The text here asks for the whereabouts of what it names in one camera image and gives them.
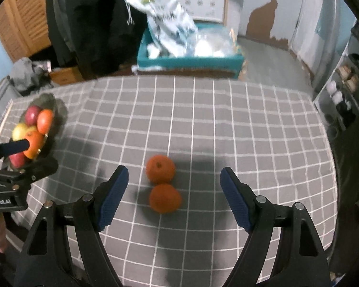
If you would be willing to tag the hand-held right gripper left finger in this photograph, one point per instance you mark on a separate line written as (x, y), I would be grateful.
(113, 200)

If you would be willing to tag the clear plastic bag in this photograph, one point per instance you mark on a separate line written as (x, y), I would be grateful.
(215, 41)

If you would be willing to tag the white printed plastic bag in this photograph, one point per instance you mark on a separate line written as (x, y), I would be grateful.
(167, 15)

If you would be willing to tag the dark cloth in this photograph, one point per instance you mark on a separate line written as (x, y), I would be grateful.
(351, 185)

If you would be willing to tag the red apple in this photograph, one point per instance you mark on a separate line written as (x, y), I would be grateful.
(32, 115)
(18, 160)

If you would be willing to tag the grey grid tablecloth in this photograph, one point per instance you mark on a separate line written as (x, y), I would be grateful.
(227, 125)

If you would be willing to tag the wooden louvered door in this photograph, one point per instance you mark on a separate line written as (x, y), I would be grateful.
(24, 15)

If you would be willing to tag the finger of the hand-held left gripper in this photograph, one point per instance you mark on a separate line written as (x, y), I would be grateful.
(16, 147)
(40, 167)

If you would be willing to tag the teal cardboard box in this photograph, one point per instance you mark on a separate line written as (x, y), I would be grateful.
(191, 64)

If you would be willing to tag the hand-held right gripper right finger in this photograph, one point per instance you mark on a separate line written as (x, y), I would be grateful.
(236, 203)

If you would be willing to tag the white cabinet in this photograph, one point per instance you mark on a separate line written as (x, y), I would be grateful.
(203, 0)

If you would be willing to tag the wooden stool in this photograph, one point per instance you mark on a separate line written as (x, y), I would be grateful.
(64, 76)

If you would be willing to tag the grey hooded sweater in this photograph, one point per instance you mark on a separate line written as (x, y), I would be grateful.
(27, 74)

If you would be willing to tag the orange tangerine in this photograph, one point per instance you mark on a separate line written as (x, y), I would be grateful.
(34, 145)
(161, 169)
(45, 121)
(165, 198)

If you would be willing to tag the shoe rack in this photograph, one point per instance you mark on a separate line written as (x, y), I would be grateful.
(350, 89)

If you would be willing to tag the black coat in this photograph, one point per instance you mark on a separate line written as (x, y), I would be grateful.
(89, 21)

